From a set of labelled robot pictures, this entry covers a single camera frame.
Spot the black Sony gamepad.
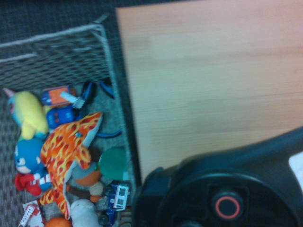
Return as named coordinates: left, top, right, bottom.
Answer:
left=132, top=126, right=303, bottom=227

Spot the grey woven basket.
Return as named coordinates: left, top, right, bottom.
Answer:
left=0, top=13, right=143, bottom=227

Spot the green plush ball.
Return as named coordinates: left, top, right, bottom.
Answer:
left=99, top=147, right=130, bottom=181

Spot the grey metal clip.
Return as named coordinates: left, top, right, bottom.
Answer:
left=59, top=91, right=85, bottom=109

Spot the blue white toy bus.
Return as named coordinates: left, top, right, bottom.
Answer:
left=98, top=180, right=131, bottom=227

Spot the grey orange knitted doll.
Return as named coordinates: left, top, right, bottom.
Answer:
left=66, top=146, right=106, bottom=203

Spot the blue toy car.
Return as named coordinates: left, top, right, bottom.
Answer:
left=46, top=106, right=79, bottom=130

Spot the orange flame shark plush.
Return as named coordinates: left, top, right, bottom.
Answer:
left=39, top=112, right=103, bottom=220

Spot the orange toy car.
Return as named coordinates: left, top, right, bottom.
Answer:
left=41, top=85, right=77, bottom=107

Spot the white plush animal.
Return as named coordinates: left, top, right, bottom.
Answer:
left=70, top=198, right=100, bottom=227

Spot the yellow plush toy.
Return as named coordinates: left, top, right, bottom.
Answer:
left=2, top=87, right=52, bottom=140

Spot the Captain America plush doll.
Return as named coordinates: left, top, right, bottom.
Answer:
left=14, top=138, right=53, bottom=196

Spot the orange ball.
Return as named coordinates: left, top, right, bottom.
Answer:
left=44, top=217, right=72, bottom=227

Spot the red white toy fire truck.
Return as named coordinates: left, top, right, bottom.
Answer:
left=18, top=200, right=47, bottom=227

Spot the blue black cable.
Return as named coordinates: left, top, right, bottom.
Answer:
left=80, top=80, right=123, bottom=139

